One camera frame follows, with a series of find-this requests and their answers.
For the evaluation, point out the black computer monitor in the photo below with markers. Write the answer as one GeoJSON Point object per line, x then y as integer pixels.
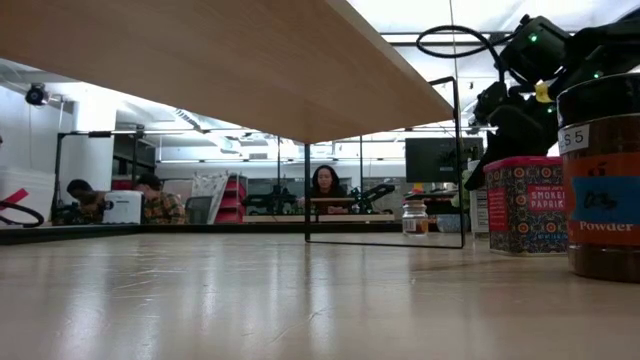
{"type": "Point", "coordinates": [430, 160]}

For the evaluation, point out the yellow tag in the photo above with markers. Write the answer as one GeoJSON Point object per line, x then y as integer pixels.
{"type": "Point", "coordinates": [543, 94]}

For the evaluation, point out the black ceiling camera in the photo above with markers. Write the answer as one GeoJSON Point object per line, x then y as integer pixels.
{"type": "Point", "coordinates": [36, 95]}

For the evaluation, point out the white background board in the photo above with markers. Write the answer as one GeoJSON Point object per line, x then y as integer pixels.
{"type": "Point", "coordinates": [210, 185]}

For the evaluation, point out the black-lid brown spice jar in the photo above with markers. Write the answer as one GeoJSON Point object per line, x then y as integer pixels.
{"type": "Point", "coordinates": [605, 200]}

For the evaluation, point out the person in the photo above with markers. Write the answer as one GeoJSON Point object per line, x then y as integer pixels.
{"type": "Point", "coordinates": [162, 207]}
{"type": "Point", "coordinates": [82, 192]}
{"type": "Point", "coordinates": [327, 182]}

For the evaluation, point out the potted green succulent plant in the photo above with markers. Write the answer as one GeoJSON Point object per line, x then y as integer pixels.
{"type": "Point", "coordinates": [450, 223]}

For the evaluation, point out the grey background chair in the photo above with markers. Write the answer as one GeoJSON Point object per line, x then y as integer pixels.
{"type": "Point", "coordinates": [197, 210]}

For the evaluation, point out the black background machine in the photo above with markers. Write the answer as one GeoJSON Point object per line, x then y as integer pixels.
{"type": "Point", "coordinates": [272, 202]}

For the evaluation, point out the red-lid patterned paprika tin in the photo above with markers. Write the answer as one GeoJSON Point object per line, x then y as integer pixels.
{"type": "Point", "coordinates": [525, 210]}

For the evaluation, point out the white-lid spice jar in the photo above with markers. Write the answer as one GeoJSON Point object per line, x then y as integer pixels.
{"type": "Point", "coordinates": [482, 215]}

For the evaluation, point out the black background robot arm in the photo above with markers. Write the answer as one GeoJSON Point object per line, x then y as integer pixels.
{"type": "Point", "coordinates": [372, 192]}

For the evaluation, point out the black aluminium table frame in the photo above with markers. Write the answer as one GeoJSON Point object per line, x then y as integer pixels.
{"type": "Point", "coordinates": [75, 232]}

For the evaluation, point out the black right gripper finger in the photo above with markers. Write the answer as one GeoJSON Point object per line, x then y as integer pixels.
{"type": "Point", "coordinates": [487, 150]}
{"type": "Point", "coordinates": [530, 132]}

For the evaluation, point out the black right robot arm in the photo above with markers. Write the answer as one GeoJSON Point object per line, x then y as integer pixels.
{"type": "Point", "coordinates": [610, 50]}

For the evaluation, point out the white box appliance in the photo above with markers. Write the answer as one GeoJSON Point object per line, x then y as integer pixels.
{"type": "Point", "coordinates": [122, 206]}

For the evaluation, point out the small clear glass jar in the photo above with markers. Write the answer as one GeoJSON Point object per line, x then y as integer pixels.
{"type": "Point", "coordinates": [415, 220]}

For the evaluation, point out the red tape strip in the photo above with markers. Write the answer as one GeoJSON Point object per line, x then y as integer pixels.
{"type": "Point", "coordinates": [15, 196]}

